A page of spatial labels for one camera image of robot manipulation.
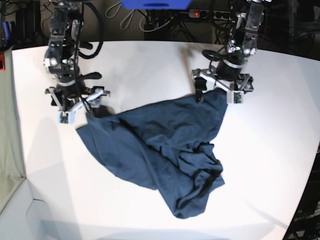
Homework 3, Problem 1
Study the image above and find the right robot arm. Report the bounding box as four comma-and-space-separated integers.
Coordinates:
43, 0, 110, 124

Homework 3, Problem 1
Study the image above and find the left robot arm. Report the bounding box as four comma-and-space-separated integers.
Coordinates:
191, 0, 265, 104

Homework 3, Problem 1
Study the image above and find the black power strip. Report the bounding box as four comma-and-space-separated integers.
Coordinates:
187, 9, 231, 21

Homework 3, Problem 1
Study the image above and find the blue plastic box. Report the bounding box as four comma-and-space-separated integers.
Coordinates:
121, 0, 192, 10

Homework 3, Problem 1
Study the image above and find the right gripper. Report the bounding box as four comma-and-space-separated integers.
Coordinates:
44, 86, 110, 118

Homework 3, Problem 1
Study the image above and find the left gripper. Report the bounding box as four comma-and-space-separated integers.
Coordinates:
191, 68, 254, 103

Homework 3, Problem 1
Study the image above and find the grey looped cable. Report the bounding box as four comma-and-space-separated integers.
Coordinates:
104, 0, 137, 30

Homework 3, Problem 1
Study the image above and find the green cloth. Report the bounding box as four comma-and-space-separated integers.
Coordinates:
0, 49, 27, 201

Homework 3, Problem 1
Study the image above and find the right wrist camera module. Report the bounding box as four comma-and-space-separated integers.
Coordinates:
57, 109, 88, 129

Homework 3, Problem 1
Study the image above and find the red box at edge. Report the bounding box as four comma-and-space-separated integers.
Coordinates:
0, 53, 6, 72

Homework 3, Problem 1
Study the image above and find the light grey storage bin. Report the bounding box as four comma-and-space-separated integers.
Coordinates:
0, 178, 82, 240

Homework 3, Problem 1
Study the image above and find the dark blue t-shirt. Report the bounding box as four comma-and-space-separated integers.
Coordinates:
77, 90, 228, 219

